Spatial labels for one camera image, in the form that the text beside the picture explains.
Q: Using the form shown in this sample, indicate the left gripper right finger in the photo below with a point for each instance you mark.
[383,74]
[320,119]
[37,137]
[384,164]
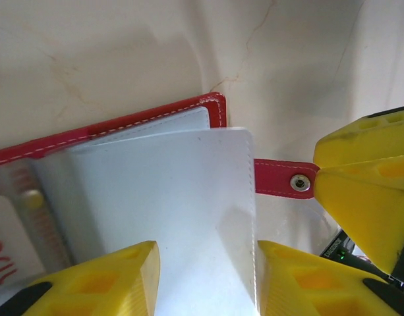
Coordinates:
[304,289]

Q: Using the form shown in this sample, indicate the red card holder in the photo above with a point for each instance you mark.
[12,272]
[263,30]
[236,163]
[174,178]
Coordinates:
[139,197]

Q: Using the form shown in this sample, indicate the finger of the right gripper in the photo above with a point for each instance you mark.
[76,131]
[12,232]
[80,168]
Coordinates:
[369,141]
[369,204]

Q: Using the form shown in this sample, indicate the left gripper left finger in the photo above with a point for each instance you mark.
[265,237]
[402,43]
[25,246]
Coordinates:
[106,289]

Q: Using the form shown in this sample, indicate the pink and white credit card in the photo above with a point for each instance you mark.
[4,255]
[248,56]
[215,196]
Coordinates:
[10,224]

